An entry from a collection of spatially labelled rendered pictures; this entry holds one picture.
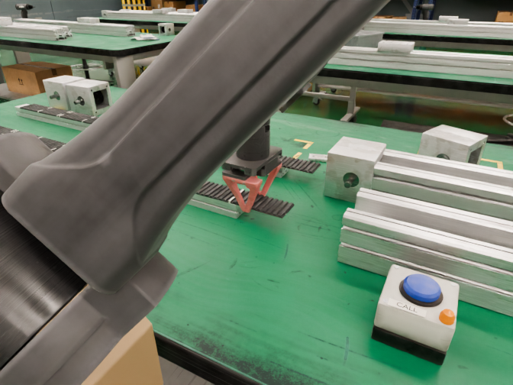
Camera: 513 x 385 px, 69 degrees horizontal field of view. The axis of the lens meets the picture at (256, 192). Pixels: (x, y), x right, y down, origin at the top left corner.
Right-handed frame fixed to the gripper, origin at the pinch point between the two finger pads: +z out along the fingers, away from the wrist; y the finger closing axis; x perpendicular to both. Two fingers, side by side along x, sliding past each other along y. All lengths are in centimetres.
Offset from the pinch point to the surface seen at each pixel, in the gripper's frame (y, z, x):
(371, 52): 157, -5, 19
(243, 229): -4.4, 3.3, -0.6
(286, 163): 17.7, -0.2, 1.6
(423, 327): -16.9, -1.4, -30.9
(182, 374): -3, 59, 21
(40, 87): 162, 49, 325
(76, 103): 25, -1, 79
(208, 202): -2.3, 1.4, 8.4
